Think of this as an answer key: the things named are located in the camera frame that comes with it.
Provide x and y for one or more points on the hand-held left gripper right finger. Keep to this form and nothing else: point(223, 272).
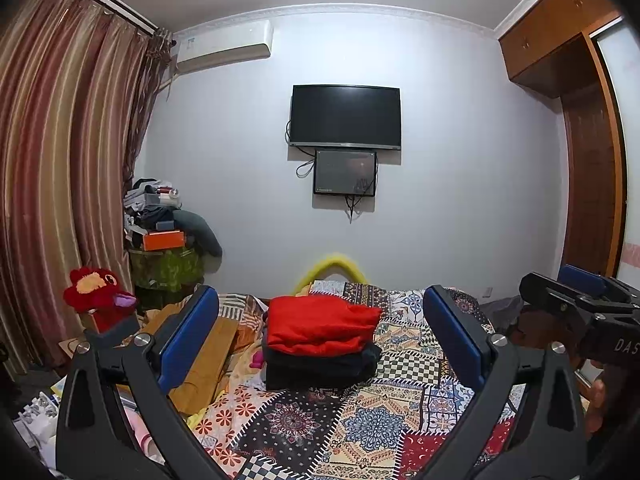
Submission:
point(455, 335)

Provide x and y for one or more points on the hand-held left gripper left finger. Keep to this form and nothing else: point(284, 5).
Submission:
point(192, 330)

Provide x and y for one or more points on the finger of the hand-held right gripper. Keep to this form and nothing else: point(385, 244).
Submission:
point(555, 300)
point(582, 277)

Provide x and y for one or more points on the red garment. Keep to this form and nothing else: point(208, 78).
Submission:
point(320, 322)

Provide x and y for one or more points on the pile of clothes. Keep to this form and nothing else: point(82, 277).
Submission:
point(147, 200)

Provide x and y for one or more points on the person's right hand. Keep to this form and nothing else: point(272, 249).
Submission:
point(596, 402)

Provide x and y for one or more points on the mustard brown cloth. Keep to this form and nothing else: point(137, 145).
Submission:
point(210, 355)

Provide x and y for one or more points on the green patterned cloth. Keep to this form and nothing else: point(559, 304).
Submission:
point(165, 272)

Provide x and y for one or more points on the wooden door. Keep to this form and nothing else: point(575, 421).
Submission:
point(590, 185)

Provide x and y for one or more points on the orange box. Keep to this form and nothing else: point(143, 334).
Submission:
point(162, 241)

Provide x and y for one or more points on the grey cloth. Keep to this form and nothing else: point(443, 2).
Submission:
point(200, 230)

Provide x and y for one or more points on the red plush toy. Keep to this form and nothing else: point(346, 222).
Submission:
point(95, 295)

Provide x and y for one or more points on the patchwork patterned bedsheet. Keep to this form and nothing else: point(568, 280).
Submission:
point(380, 410)

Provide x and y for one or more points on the pink cloth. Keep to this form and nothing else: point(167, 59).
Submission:
point(137, 425)

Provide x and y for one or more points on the black folded garment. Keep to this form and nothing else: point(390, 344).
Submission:
point(315, 372)

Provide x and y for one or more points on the yellow bed end trim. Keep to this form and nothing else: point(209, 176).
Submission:
point(340, 260)

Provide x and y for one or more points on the white crumpled clutter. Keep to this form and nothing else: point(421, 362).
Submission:
point(37, 410)

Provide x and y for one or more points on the striped brown curtain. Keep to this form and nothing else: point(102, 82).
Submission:
point(60, 135)

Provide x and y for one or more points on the wooden upper wardrobe cabinet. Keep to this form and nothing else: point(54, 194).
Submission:
point(550, 35)

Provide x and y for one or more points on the white air conditioner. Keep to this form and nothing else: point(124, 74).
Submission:
point(225, 45)

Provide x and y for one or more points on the curtain rod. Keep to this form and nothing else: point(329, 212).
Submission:
point(110, 2)

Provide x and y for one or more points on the small black wall monitor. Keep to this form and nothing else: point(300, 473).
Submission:
point(345, 172)

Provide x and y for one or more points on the black wall television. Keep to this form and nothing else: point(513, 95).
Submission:
point(345, 115)

